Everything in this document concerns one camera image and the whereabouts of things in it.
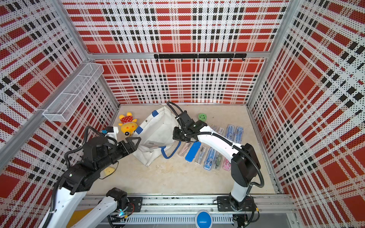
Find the yellow sponge piece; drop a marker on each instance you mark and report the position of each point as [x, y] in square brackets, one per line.
[109, 171]

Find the yellow red plush toy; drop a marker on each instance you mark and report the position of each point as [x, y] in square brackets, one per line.
[128, 124]

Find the pink compass set case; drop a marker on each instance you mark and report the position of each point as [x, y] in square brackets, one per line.
[226, 165]

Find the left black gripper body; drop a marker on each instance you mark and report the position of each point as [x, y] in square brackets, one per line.
[116, 152]

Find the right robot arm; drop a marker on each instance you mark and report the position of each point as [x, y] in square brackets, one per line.
[245, 166]

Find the black hook rail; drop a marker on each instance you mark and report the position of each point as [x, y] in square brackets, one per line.
[201, 56]

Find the clear case green refill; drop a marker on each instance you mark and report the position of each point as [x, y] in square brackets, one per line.
[217, 161]

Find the yellow box at base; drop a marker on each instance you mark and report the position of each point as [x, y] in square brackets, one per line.
[77, 216]

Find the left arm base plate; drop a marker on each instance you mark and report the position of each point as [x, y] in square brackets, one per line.
[134, 204]

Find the clear compass case grey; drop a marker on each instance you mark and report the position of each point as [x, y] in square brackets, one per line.
[213, 127]

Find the white canvas cartoon bag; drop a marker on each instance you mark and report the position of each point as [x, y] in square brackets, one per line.
[156, 134]

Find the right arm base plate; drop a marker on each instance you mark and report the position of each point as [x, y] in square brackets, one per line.
[228, 203]

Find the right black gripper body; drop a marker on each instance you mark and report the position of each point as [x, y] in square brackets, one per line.
[180, 134]

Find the white wire mesh basket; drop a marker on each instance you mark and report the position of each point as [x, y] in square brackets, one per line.
[66, 103]

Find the clear compass case small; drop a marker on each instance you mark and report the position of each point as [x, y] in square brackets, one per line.
[200, 155]

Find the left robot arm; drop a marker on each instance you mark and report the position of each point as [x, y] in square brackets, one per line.
[84, 167]

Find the blue plastic pencil case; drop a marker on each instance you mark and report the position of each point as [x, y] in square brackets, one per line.
[193, 151]

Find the blue round button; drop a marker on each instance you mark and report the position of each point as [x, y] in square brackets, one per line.
[203, 219]

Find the green lidded small jar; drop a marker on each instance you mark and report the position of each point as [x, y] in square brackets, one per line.
[202, 117]

